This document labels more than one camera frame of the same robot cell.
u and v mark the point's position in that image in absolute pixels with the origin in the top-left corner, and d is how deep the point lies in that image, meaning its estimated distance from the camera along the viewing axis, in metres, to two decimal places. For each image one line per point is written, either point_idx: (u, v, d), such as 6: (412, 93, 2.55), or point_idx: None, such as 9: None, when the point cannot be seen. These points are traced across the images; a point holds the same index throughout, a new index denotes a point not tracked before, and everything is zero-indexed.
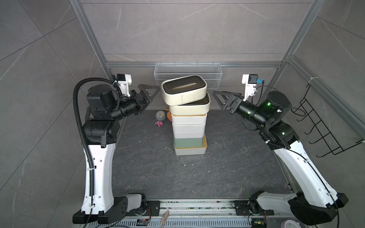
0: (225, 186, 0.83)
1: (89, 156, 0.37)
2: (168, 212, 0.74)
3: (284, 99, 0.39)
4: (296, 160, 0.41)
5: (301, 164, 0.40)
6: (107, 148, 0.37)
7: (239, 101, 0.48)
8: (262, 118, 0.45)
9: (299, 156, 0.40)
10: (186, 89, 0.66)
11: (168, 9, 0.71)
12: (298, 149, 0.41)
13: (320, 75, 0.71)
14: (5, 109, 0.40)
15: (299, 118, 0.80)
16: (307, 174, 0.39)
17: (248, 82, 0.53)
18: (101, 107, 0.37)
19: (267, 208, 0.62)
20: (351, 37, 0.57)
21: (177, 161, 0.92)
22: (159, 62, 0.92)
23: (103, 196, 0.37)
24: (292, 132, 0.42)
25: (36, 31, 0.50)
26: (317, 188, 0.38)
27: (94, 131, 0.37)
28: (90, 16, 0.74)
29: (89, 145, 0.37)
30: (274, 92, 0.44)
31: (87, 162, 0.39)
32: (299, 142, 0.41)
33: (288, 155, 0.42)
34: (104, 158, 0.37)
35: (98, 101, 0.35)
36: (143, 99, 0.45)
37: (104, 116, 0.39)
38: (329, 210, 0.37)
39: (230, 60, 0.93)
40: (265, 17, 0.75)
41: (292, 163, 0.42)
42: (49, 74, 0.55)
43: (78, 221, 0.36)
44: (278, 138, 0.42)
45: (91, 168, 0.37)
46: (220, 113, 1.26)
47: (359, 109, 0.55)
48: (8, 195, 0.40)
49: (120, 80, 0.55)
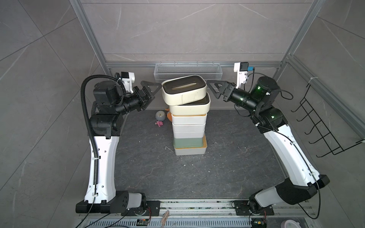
0: (225, 186, 0.83)
1: (94, 146, 0.39)
2: (168, 212, 0.74)
3: (273, 83, 0.41)
4: (283, 142, 0.43)
5: (287, 146, 0.42)
6: (111, 140, 0.39)
7: (232, 88, 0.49)
8: (253, 103, 0.48)
9: (286, 137, 0.42)
10: (186, 88, 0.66)
11: (168, 9, 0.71)
12: (286, 132, 0.43)
13: (320, 75, 0.71)
14: (5, 109, 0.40)
15: (299, 118, 0.80)
16: (292, 155, 0.42)
17: (239, 70, 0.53)
18: (107, 101, 0.39)
19: (266, 205, 0.62)
20: (351, 37, 0.57)
21: (177, 161, 0.92)
22: (159, 63, 0.92)
23: (106, 186, 0.38)
24: (281, 116, 0.44)
25: (36, 31, 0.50)
26: (300, 168, 0.41)
27: (100, 124, 0.39)
28: (90, 15, 0.74)
29: (94, 137, 0.39)
30: (264, 77, 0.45)
31: (91, 151, 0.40)
32: (287, 126, 0.44)
33: (275, 137, 0.44)
34: (109, 149, 0.39)
35: (103, 97, 0.38)
36: (146, 95, 0.47)
37: (110, 111, 0.42)
38: (309, 188, 0.40)
39: (230, 60, 0.93)
40: (265, 17, 0.75)
41: (279, 145, 0.44)
42: (49, 74, 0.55)
43: (81, 210, 0.37)
44: (268, 122, 0.44)
45: (95, 158, 0.38)
46: (220, 113, 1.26)
47: (358, 109, 0.55)
48: (8, 195, 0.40)
49: (123, 78, 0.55)
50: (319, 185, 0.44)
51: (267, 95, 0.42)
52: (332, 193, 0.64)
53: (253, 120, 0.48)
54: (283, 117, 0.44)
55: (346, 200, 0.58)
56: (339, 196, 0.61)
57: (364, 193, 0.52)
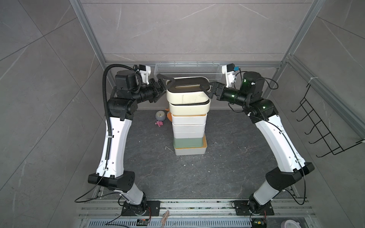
0: (225, 186, 0.83)
1: (109, 125, 0.42)
2: (168, 212, 0.74)
3: (258, 74, 0.46)
4: (272, 131, 0.45)
5: (276, 135, 0.45)
6: (124, 123, 0.42)
7: (222, 88, 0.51)
8: (242, 97, 0.52)
9: (275, 127, 0.45)
10: (189, 88, 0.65)
11: (168, 9, 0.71)
12: (275, 122, 0.45)
13: (320, 75, 0.71)
14: (5, 109, 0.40)
15: (299, 118, 0.80)
16: (279, 140, 0.44)
17: (227, 71, 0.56)
18: (125, 87, 0.43)
19: (265, 203, 0.62)
20: (351, 37, 0.57)
21: (177, 161, 0.92)
22: (159, 62, 0.92)
23: (116, 163, 0.42)
24: (272, 107, 0.46)
25: (36, 31, 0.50)
26: (287, 156, 0.44)
27: (116, 107, 0.43)
28: (90, 15, 0.74)
29: (110, 118, 0.43)
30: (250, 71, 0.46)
31: (106, 130, 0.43)
32: (277, 117, 0.46)
33: (266, 127, 0.46)
34: (121, 129, 0.42)
35: (123, 82, 0.42)
36: (160, 87, 0.52)
37: (126, 97, 0.46)
38: (293, 174, 0.43)
39: (230, 60, 0.93)
40: (265, 17, 0.75)
41: (268, 135, 0.47)
42: (49, 74, 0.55)
43: (92, 180, 0.41)
44: (259, 112, 0.46)
45: (109, 136, 0.42)
46: (220, 113, 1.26)
47: (359, 109, 0.55)
48: (8, 195, 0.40)
49: (141, 70, 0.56)
50: (304, 171, 0.47)
51: (252, 86, 0.46)
52: (332, 193, 0.65)
53: (245, 111, 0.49)
54: (275, 108, 0.46)
55: (346, 200, 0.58)
56: (339, 196, 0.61)
57: (363, 193, 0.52)
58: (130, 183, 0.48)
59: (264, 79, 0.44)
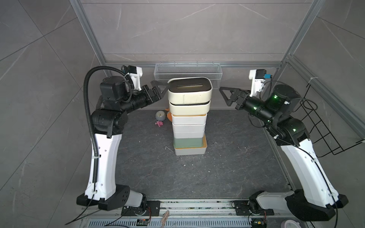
0: (225, 186, 0.83)
1: (94, 144, 0.37)
2: (168, 212, 0.74)
3: (293, 91, 0.37)
4: (302, 158, 0.39)
5: (307, 163, 0.38)
6: (112, 139, 0.37)
7: (245, 96, 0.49)
8: (268, 113, 0.44)
9: (307, 154, 0.38)
10: (191, 88, 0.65)
11: (168, 9, 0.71)
12: (308, 147, 0.39)
13: (320, 75, 0.71)
14: (5, 109, 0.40)
15: (299, 118, 0.80)
16: (309, 168, 0.39)
17: (255, 77, 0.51)
18: (112, 97, 0.37)
19: (267, 207, 0.62)
20: (351, 37, 0.57)
21: (177, 161, 0.92)
22: (159, 63, 0.92)
23: (105, 185, 0.38)
24: (303, 129, 0.39)
25: (36, 31, 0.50)
26: (320, 188, 0.38)
27: (101, 120, 0.37)
28: (90, 15, 0.74)
29: (96, 134, 0.37)
30: (283, 85, 0.39)
31: (92, 149, 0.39)
32: (308, 141, 0.39)
33: (295, 152, 0.40)
34: (109, 148, 0.37)
35: (109, 91, 0.35)
36: (155, 95, 0.46)
37: (114, 107, 0.39)
38: (329, 210, 0.37)
39: (230, 60, 0.93)
40: (265, 17, 0.75)
41: (297, 160, 0.41)
42: (49, 75, 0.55)
43: (81, 204, 0.38)
44: (288, 135, 0.39)
45: (95, 157, 0.37)
46: (220, 113, 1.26)
47: (359, 109, 0.55)
48: (8, 195, 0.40)
49: (131, 72, 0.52)
50: (338, 205, 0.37)
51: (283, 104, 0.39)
52: None
53: (269, 129, 0.44)
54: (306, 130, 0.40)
55: (346, 201, 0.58)
56: None
57: (363, 193, 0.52)
58: (124, 198, 0.45)
59: (300, 96, 0.36)
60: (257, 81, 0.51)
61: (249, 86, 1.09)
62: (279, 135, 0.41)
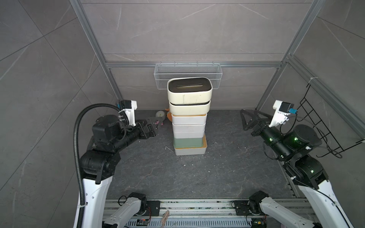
0: (225, 186, 0.83)
1: (81, 191, 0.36)
2: (168, 212, 0.74)
3: (315, 135, 0.37)
4: (323, 202, 0.38)
5: (329, 207, 0.37)
6: (101, 185, 0.35)
7: (263, 125, 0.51)
8: (285, 149, 0.43)
9: (327, 197, 0.38)
10: (191, 88, 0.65)
11: (168, 9, 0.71)
12: (327, 190, 0.38)
13: (320, 75, 0.71)
14: (5, 109, 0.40)
15: (299, 118, 0.80)
16: (331, 213, 0.37)
17: (279, 109, 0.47)
18: (104, 138, 0.37)
19: (268, 213, 0.62)
20: (351, 37, 0.57)
21: (177, 161, 0.92)
22: (159, 63, 0.92)
23: None
24: (321, 171, 0.39)
25: (36, 31, 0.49)
26: None
27: (91, 164, 0.36)
28: (90, 15, 0.74)
29: (83, 179, 0.36)
30: (304, 126, 0.38)
31: (78, 198, 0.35)
32: (328, 182, 0.39)
33: (313, 195, 0.40)
34: (97, 195, 0.35)
35: (101, 133, 0.36)
36: (149, 132, 0.48)
37: (106, 148, 0.40)
38: None
39: (230, 60, 0.93)
40: (265, 17, 0.75)
41: (317, 204, 0.40)
42: (49, 75, 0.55)
43: None
44: (306, 177, 0.39)
45: (81, 206, 0.35)
46: (220, 113, 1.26)
47: (359, 109, 0.55)
48: (8, 195, 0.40)
49: (126, 107, 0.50)
50: None
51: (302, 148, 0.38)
52: None
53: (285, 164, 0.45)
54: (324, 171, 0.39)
55: (346, 201, 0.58)
56: (339, 196, 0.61)
57: (364, 193, 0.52)
58: None
59: (322, 143, 0.36)
60: (279, 113, 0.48)
61: (249, 86, 1.09)
62: (295, 175, 0.40)
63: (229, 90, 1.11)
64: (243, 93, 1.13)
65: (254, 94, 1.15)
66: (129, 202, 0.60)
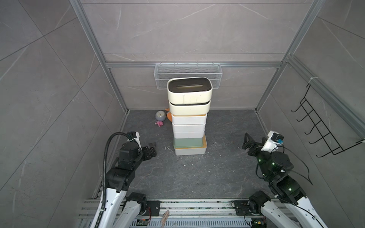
0: (225, 186, 0.83)
1: (104, 197, 0.45)
2: (168, 212, 0.74)
3: (287, 160, 0.47)
4: (303, 215, 0.46)
5: (309, 220, 0.45)
6: (119, 194, 0.45)
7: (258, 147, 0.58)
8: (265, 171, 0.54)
9: (307, 212, 0.45)
10: (191, 88, 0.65)
11: (168, 9, 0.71)
12: (305, 205, 0.46)
13: (320, 75, 0.71)
14: (5, 109, 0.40)
15: (299, 118, 0.80)
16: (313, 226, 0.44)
17: (271, 138, 0.65)
18: (127, 158, 0.51)
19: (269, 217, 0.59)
20: (351, 37, 0.57)
21: (177, 161, 0.92)
22: (159, 63, 0.92)
23: None
24: (298, 188, 0.48)
25: (36, 31, 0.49)
26: None
27: (115, 177, 0.47)
28: (90, 15, 0.74)
29: (107, 188, 0.46)
30: (279, 153, 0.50)
31: (100, 203, 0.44)
32: (305, 198, 0.47)
33: (296, 211, 0.47)
34: (115, 202, 0.44)
35: (126, 154, 0.50)
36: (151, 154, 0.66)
37: (126, 167, 0.52)
38: None
39: (230, 60, 0.93)
40: (265, 17, 0.75)
41: (302, 219, 0.47)
42: (49, 75, 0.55)
43: None
44: (285, 194, 0.48)
45: (101, 210, 0.43)
46: (220, 113, 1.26)
47: (359, 109, 0.55)
48: (8, 195, 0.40)
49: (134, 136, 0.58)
50: None
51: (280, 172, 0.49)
52: (332, 193, 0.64)
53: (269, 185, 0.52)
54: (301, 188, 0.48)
55: (346, 201, 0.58)
56: (339, 196, 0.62)
57: (364, 193, 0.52)
58: None
59: (292, 166, 0.46)
60: (271, 142, 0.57)
61: (249, 86, 1.09)
62: (278, 193, 0.49)
63: (229, 90, 1.11)
64: (243, 93, 1.13)
65: (254, 94, 1.15)
66: (129, 209, 0.60)
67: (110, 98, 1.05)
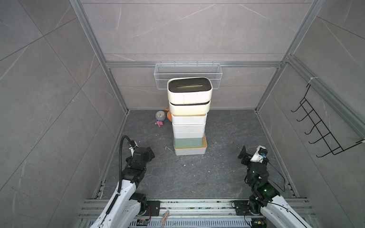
0: (225, 186, 0.83)
1: (120, 185, 0.53)
2: (168, 212, 0.74)
3: (263, 168, 0.60)
4: (279, 209, 0.55)
5: (284, 213, 0.54)
6: (132, 185, 0.54)
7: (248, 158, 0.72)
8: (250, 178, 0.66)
9: (281, 206, 0.55)
10: (191, 88, 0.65)
11: (168, 9, 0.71)
12: (280, 201, 0.56)
13: (320, 75, 0.71)
14: (5, 109, 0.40)
15: (299, 118, 0.80)
16: (289, 218, 0.52)
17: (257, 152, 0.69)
18: (139, 159, 0.61)
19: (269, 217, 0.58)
20: (351, 37, 0.57)
21: (177, 161, 0.92)
22: (159, 63, 0.92)
23: (111, 221, 0.44)
24: (273, 190, 0.60)
25: (36, 31, 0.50)
26: None
27: (129, 174, 0.57)
28: (90, 15, 0.74)
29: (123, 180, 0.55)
30: (257, 164, 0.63)
31: (117, 187, 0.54)
32: (279, 196, 0.58)
33: (273, 207, 0.57)
34: (128, 190, 0.52)
35: (138, 156, 0.60)
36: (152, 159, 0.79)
37: (137, 167, 0.62)
38: None
39: (230, 60, 0.93)
40: (265, 17, 0.75)
41: (279, 214, 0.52)
42: (49, 75, 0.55)
43: None
44: (263, 196, 0.60)
45: (117, 193, 0.51)
46: (220, 113, 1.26)
47: (359, 109, 0.55)
48: (8, 195, 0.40)
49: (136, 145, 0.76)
50: None
51: (258, 178, 0.62)
52: (332, 193, 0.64)
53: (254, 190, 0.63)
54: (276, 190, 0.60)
55: (346, 201, 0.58)
56: (339, 196, 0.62)
57: (364, 193, 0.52)
58: None
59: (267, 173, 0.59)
60: (257, 155, 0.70)
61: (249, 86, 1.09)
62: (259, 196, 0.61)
63: (229, 90, 1.11)
64: (243, 93, 1.13)
65: (254, 94, 1.15)
66: (129, 207, 0.60)
67: (110, 98, 1.05)
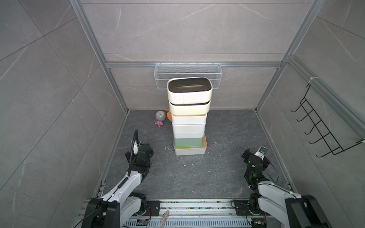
0: (225, 186, 0.83)
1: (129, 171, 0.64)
2: (168, 212, 0.74)
3: (259, 158, 0.69)
4: (266, 185, 0.61)
5: (270, 186, 0.59)
6: (138, 175, 0.58)
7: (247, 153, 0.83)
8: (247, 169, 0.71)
9: (268, 183, 0.62)
10: (191, 88, 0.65)
11: (168, 9, 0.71)
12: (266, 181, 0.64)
13: (320, 75, 0.71)
14: (5, 109, 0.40)
15: (299, 118, 0.80)
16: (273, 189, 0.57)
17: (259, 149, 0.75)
18: (143, 157, 0.66)
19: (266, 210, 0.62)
20: (351, 37, 0.57)
21: (177, 161, 0.92)
22: (159, 62, 0.92)
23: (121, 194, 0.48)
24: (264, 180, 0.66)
25: (36, 32, 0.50)
26: (283, 194, 0.51)
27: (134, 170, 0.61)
28: (90, 16, 0.74)
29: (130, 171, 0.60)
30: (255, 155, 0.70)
31: (127, 171, 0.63)
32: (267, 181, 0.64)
33: (262, 187, 0.63)
34: (135, 176, 0.57)
35: (142, 154, 0.66)
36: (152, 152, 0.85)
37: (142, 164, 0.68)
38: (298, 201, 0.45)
39: (230, 60, 0.93)
40: (265, 17, 0.75)
41: (267, 191, 0.60)
42: (49, 75, 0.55)
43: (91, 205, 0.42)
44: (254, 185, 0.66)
45: (126, 175, 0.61)
46: (220, 113, 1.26)
47: (359, 109, 0.55)
48: (8, 195, 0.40)
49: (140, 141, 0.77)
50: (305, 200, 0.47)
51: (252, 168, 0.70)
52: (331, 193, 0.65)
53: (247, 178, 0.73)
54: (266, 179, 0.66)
55: (346, 201, 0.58)
56: (339, 196, 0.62)
57: (363, 193, 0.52)
58: None
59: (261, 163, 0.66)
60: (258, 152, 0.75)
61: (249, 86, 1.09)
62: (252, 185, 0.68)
63: (229, 90, 1.11)
64: (243, 93, 1.13)
65: (254, 94, 1.15)
66: (129, 200, 0.61)
67: (110, 98, 1.05)
